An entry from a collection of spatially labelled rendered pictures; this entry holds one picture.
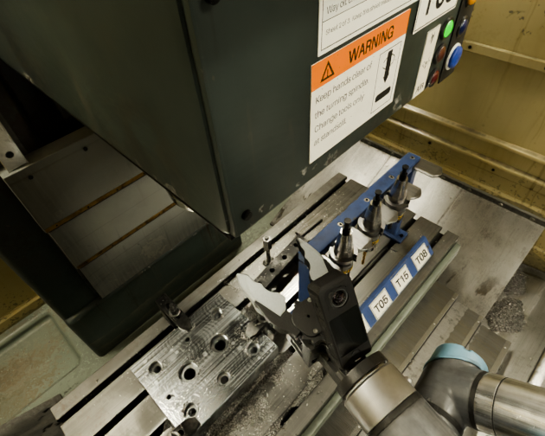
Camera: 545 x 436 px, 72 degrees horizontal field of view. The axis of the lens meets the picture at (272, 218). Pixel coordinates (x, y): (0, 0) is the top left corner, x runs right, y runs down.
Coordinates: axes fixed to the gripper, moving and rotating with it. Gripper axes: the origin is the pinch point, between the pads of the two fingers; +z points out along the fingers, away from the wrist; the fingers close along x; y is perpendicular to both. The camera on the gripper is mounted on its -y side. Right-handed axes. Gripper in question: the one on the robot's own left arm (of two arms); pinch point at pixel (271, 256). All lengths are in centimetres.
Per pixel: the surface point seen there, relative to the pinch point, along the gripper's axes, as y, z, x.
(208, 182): -23.1, -4.5, -8.1
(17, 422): 80, 42, -69
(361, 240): 25.3, 6.4, 28.2
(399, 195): 21.7, 9.5, 42.8
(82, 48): -29.5, 11.5, -11.4
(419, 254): 53, 5, 56
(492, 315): 81, -18, 78
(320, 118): -23.4, -3.4, 4.6
